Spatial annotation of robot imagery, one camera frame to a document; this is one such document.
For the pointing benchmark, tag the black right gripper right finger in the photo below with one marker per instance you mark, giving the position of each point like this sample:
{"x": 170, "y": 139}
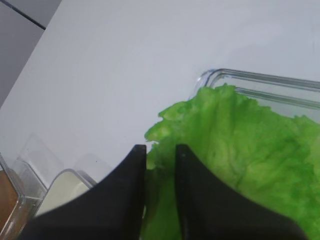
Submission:
{"x": 208, "y": 209}

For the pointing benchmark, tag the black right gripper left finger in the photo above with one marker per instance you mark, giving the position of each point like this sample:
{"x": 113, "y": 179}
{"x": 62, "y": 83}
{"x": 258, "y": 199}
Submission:
{"x": 111, "y": 210}

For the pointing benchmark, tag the green lettuce leaf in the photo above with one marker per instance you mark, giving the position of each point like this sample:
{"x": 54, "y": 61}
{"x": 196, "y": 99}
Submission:
{"x": 271, "y": 159}

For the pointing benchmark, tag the clear lettuce and cheese container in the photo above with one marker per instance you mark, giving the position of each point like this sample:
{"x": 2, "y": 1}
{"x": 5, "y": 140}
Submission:
{"x": 286, "y": 96}

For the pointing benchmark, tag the white serving tray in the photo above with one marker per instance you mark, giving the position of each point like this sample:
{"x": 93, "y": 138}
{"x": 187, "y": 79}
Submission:
{"x": 66, "y": 186}

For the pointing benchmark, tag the clear bun container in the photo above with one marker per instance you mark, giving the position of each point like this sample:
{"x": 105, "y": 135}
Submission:
{"x": 31, "y": 173}

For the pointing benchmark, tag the brown top bun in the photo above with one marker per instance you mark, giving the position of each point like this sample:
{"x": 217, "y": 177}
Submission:
{"x": 11, "y": 217}

